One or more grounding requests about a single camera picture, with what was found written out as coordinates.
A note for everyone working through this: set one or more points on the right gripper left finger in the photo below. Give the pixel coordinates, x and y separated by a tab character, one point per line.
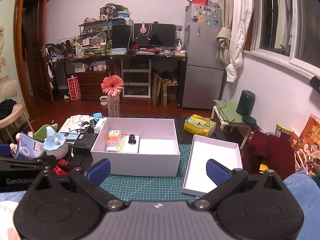
89	183

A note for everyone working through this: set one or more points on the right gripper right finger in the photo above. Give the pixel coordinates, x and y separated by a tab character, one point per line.
229	182

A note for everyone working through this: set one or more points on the dark red cosmetic bottle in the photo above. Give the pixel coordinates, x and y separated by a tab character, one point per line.
68	166

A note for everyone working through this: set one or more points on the white box lid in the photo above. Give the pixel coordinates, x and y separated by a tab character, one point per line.
196	181

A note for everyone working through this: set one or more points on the black product box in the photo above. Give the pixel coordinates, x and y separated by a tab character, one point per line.
85	140

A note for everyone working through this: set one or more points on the green cutting mat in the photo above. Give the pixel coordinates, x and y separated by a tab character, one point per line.
133	188

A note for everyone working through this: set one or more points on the orange white medicine box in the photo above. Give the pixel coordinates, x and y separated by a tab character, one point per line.
113	138

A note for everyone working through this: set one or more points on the white yellow medicine box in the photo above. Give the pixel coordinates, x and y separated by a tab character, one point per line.
124	146

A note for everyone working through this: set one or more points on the blue white ceramic humidifier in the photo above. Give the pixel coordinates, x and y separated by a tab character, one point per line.
55	144

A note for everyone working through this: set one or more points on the yellow panda tissue pack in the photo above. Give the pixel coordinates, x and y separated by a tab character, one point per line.
198	125

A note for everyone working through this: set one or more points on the black hair claw clip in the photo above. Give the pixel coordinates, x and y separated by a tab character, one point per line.
132	139

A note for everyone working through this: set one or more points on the white storage box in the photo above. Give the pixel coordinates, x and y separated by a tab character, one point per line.
158	154

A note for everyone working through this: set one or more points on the stack of papers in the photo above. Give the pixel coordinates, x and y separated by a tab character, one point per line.
77	124

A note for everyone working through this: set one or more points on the green small stool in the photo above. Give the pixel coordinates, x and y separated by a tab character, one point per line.
225	112

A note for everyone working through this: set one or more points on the blue white plastic bag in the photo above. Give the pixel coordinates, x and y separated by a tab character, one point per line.
28	147

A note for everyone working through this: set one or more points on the pink tea bottle vase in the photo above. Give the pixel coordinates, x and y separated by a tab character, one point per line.
113	103

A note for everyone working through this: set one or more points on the small ceramic pot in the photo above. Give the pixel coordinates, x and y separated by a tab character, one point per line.
103	100

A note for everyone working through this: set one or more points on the red sign box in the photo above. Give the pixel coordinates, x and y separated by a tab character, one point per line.
74	88

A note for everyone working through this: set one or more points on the silver refrigerator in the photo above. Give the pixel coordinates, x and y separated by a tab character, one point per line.
204	74

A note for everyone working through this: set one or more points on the pink gerbera flower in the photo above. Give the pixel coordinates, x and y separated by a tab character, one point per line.
112	85

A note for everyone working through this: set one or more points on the white drawer unit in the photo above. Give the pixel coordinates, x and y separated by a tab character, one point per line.
136	74

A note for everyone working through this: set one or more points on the black desk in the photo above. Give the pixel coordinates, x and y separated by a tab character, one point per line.
90	81

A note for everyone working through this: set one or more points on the black computer monitor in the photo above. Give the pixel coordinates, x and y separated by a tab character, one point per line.
155	34

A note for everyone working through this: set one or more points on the white curtain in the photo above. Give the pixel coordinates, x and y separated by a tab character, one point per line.
236	17

